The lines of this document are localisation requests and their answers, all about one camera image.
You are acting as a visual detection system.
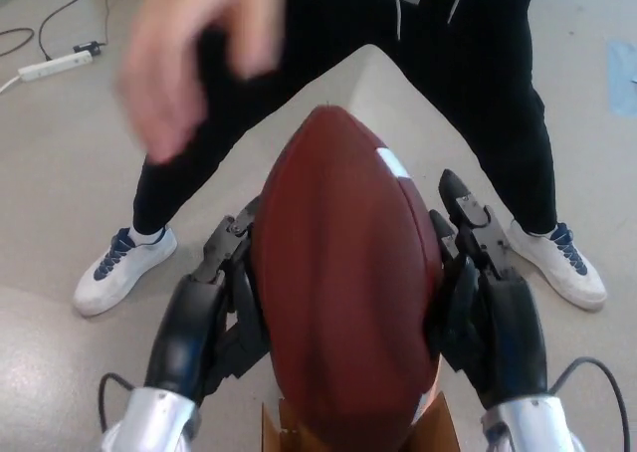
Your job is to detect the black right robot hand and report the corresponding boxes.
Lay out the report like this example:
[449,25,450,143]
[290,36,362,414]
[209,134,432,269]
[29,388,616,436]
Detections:
[422,168,548,408]

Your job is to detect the person's right hand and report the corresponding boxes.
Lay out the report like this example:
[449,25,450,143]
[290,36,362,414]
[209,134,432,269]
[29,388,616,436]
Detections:
[112,0,285,165]

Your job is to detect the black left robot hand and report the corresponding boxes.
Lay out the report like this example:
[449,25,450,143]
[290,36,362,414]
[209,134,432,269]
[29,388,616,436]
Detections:
[143,195,273,408]

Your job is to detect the brown leather football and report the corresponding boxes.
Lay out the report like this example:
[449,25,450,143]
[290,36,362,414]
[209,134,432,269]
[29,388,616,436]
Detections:
[251,104,446,452]

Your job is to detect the white sneaker navy laces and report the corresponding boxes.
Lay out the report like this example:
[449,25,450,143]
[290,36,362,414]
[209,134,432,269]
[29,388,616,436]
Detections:
[506,217,608,310]
[73,225,179,318]

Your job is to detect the white power strip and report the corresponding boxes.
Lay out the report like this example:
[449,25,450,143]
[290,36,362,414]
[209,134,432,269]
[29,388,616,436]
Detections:
[18,52,96,81]

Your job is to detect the brown cardboard box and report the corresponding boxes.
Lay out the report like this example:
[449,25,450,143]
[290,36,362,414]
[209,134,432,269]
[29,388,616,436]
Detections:
[261,390,462,452]

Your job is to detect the black trousers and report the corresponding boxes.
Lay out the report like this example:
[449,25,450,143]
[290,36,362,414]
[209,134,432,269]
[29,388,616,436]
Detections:
[131,0,559,237]

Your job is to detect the blue floor tape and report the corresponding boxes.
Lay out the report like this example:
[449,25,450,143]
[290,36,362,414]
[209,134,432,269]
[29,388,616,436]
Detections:
[607,40,637,119]

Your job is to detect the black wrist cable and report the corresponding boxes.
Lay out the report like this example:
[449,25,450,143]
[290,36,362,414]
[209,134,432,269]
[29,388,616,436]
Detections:
[97,371,136,433]
[546,355,626,452]

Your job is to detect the long black floor cable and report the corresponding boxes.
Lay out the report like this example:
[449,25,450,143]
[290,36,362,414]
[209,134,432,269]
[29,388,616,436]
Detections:
[38,0,118,60]

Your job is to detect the looped black floor cable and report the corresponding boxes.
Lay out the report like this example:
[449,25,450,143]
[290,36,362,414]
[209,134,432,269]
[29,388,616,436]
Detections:
[0,27,35,56]

